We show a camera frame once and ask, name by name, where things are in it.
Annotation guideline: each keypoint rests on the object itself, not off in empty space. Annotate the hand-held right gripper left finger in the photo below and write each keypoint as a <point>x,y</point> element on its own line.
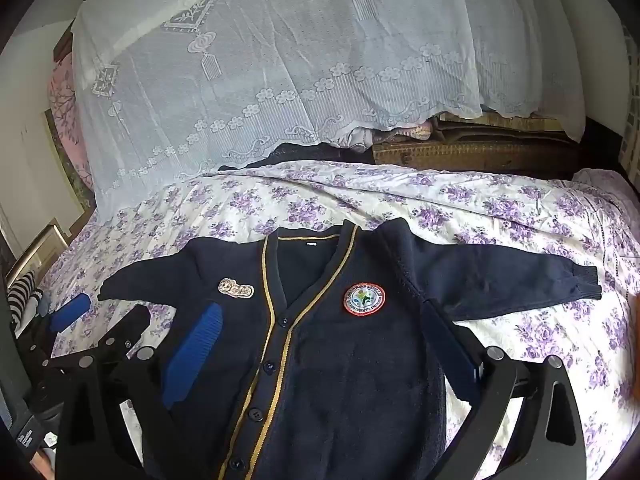
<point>194,355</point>

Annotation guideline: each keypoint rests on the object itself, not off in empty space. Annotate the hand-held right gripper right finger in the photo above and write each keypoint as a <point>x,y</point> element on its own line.
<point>452,355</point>

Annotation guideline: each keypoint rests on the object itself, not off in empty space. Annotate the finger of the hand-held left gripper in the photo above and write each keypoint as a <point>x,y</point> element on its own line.
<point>125,327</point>
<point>70,312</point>

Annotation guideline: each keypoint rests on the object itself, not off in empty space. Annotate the navy knit cardigan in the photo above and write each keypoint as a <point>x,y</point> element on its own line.
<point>340,360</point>

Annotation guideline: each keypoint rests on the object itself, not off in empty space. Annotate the pile of folded clothes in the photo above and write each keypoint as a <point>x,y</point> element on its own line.
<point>385,132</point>

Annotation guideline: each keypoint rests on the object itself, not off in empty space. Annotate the black white striped cloth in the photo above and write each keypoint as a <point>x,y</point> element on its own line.
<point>22,295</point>

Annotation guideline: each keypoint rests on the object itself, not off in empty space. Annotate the purple floral bedsheet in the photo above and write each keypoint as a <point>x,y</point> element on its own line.
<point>500,200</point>

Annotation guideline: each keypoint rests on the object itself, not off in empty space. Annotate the pink floral cloth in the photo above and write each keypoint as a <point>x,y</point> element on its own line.
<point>62,105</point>

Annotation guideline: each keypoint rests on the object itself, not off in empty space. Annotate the dark knit cloth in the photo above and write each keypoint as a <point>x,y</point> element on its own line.
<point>310,152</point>

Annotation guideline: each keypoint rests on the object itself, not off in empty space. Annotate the white lace cloth cover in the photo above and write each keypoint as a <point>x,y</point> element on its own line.
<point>280,50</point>

